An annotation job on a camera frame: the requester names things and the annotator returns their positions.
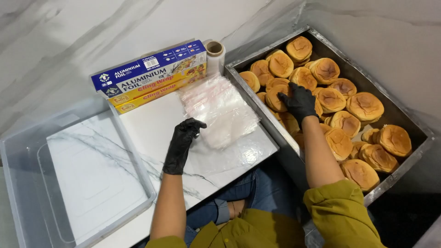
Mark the pile of burger buns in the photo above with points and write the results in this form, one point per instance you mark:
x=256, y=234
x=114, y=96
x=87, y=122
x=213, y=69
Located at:
x=365, y=105

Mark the person's right hand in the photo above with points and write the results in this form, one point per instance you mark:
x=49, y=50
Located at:
x=303, y=103

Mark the yellow wrap box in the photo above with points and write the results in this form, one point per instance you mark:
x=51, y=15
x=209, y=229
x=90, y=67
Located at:
x=155, y=86
x=144, y=100

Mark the person's left fingers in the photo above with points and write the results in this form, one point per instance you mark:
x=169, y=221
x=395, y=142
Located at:
x=194, y=125

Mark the clear plastic film roll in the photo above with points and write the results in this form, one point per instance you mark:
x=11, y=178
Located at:
x=217, y=63

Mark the clear plastic storage bin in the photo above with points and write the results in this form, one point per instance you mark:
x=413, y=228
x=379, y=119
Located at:
x=20, y=179

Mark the person's blue jeans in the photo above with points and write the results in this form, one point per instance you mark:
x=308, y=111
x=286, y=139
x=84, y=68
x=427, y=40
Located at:
x=265, y=189

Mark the metal baking tray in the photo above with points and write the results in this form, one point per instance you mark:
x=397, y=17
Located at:
x=255, y=100

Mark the golden round bun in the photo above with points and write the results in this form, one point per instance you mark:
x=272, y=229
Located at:
x=274, y=100

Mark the blue foil box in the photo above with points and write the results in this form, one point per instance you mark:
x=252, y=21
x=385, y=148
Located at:
x=137, y=69

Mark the person's olive green shirt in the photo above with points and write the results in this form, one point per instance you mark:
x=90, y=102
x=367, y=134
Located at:
x=337, y=213

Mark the stack of clear zip bags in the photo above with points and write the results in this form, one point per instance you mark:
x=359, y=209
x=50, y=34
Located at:
x=220, y=110

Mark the person's left hand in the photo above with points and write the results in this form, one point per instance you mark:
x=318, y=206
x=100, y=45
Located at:
x=179, y=144

